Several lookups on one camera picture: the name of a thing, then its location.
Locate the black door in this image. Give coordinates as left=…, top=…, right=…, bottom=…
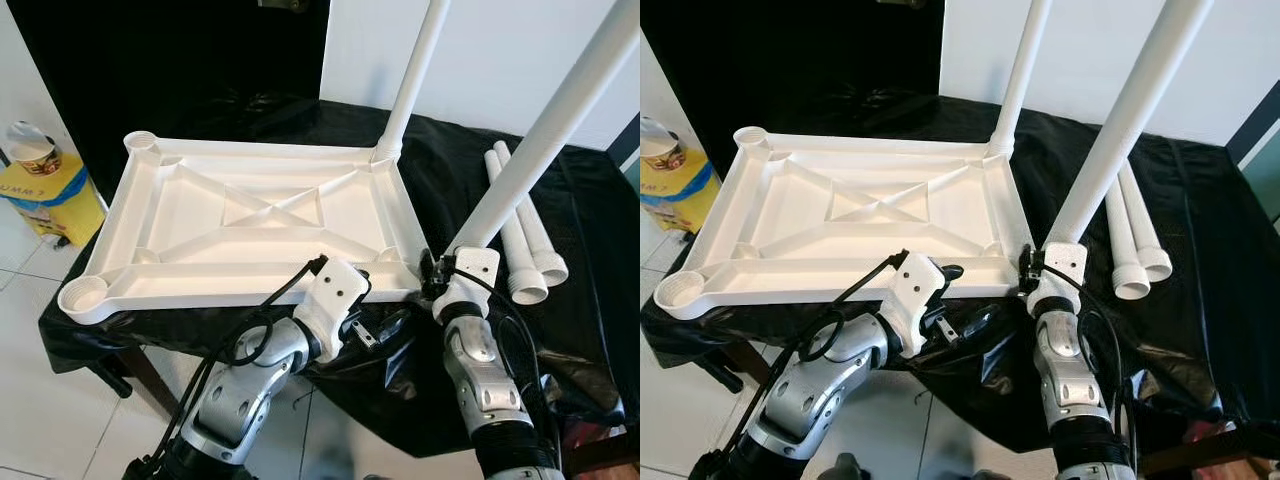
left=640, top=0, right=946, bottom=151
left=5, top=0, right=331, bottom=171

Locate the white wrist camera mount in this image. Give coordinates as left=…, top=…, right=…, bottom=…
left=1025, top=242, right=1088, bottom=316
left=293, top=258, right=371, bottom=363
left=435, top=247, right=501, bottom=323
left=885, top=252, right=948, bottom=356

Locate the instant noodle cup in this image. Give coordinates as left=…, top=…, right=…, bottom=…
left=640, top=118, right=689, bottom=171
left=5, top=122, right=63, bottom=176

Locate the yellow blue cardboard box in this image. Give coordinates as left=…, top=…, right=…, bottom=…
left=640, top=150, right=723, bottom=233
left=0, top=150, right=106, bottom=246

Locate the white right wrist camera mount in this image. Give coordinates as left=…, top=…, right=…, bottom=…
left=1025, top=242, right=1088, bottom=316
left=435, top=247, right=501, bottom=323

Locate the black plastic table cover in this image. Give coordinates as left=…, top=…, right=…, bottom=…
left=640, top=95, right=1280, bottom=471
left=38, top=97, right=641, bottom=459

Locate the white plastic table top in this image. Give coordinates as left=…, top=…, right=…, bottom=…
left=57, top=130, right=431, bottom=326
left=653, top=127, right=1036, bottom=321

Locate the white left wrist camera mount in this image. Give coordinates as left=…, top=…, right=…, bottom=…
left=293, top=258, right=371, bottom=363
left=885, top=252, right=948, bottom=356

